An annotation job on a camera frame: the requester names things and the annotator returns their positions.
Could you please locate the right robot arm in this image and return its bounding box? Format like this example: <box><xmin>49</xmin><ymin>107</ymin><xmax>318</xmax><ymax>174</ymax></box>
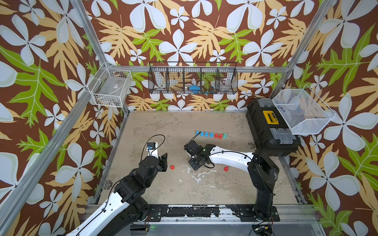
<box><xmin>184</xmin><ymin>140</ymin><xmax>280</xmax><ymax>220</ymax></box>

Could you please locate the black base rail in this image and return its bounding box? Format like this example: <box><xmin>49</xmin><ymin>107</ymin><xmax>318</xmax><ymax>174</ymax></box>
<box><xmin>136</xmin><ymin>204</ymin><xmax>280</xmax><ymax>222</ymax></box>

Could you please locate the white wire basket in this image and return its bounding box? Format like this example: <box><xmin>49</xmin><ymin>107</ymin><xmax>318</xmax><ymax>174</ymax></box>
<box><xmin>273</xmin><ymin>88</ymin><xmax>336</xmax><ymax>136</ymax></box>
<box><xmin>88</xmin><ymin>63</ymin><xmax>133</xmax><ymax>108</ymax></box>

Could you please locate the white wire basket right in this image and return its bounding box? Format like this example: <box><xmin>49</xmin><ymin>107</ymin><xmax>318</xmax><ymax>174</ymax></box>
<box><xmin>273</xmin><ymin>88</ymin><xmax>336</xmax><ymax>136</ymax></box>

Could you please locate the white wire basket left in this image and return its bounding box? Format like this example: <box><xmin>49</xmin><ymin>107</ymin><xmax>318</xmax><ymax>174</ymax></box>
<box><xmin>88</xmin><ymin>63</ymin><xmax>133</xmax><ymax>108</ymax></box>

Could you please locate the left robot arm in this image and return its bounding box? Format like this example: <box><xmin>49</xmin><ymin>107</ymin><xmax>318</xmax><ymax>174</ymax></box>
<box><xmin>68</xmin><ymin>153</ymin><xmax>168</xmax><ymax>236</ymax></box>

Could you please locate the black wire basket back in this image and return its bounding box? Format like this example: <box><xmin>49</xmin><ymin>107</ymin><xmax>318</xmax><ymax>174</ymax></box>
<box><xmin>147</xmin><ymin>62</ymin><xmax>239</xmax><ymax>95</ymax></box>

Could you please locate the black toolbox yellow latch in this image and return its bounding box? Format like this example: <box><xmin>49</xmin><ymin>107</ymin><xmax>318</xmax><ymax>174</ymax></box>
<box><xmin>246</xmin><ymin>98</ymin><xmax>300</xmax><ymax>157</ymax></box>

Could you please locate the blue object in basket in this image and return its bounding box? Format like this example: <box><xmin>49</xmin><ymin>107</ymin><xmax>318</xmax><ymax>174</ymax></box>
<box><xmin>190</xmin><ymin>85</ymin><xmax>201</xmax><ymax>93</ymax></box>

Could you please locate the aluminium frame post back right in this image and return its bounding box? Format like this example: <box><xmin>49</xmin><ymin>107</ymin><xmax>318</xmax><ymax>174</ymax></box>
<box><xmin>270</xmin><ymin>0</ymin><xmax>334</xmax><ymax>99</ymax></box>

